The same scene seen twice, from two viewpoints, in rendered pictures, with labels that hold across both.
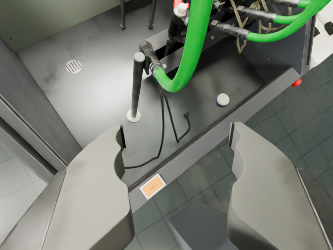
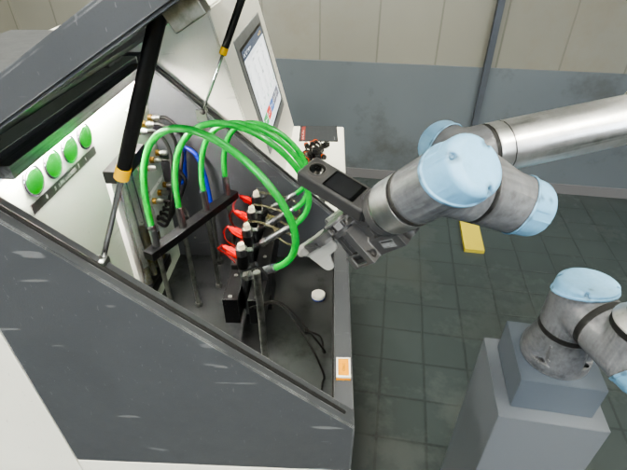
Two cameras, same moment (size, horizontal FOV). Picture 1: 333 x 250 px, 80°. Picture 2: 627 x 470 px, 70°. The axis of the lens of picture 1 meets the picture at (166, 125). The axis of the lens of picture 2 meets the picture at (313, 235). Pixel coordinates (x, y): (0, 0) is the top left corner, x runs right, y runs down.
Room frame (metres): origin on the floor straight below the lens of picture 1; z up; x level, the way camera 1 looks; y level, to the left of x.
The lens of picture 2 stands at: (-0.56, 0.13, 1.73)
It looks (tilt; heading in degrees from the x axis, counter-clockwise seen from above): 36 degrees down; 348
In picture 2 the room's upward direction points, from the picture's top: straight up
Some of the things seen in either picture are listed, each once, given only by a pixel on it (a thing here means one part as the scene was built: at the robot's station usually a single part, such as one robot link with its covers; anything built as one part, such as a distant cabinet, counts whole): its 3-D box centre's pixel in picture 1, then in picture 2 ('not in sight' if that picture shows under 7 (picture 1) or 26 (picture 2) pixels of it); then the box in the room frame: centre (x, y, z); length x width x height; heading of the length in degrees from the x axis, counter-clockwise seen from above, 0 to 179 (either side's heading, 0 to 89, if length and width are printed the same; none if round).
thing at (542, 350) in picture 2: not in sight; (561, 338); (-0.01, -0.57, 0.95); 0.15 x 0.15 x 0.10
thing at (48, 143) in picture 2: not in sight; (88, 107); (0.35, 0.37, 1.43); 0.54 x 0.03 x 0.02; 165
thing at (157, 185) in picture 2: not in sight; (154, 158); (0.58, 0.31, 1.20); 0.13 x 0.03 x 0.31; 165
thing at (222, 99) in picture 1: (222, 99); (318, 295); (0.36, -0.09, 0.84); 0.04 x 0.04 x 0.01
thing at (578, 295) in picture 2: not in sight; (580, 303); (-0.02, -0.57, 1.07); 0.13 x 0.12 x 0.14; 1
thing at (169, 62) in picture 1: (195, 45); (255, 277); (0.40, 0.08, 0.91); 0.34 x 0.10 x 0.15; 165
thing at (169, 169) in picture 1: (209, 135); (340, 320); (0.22, -0.12, 0.87); 0.62 x 0.04 x 0.16; 165
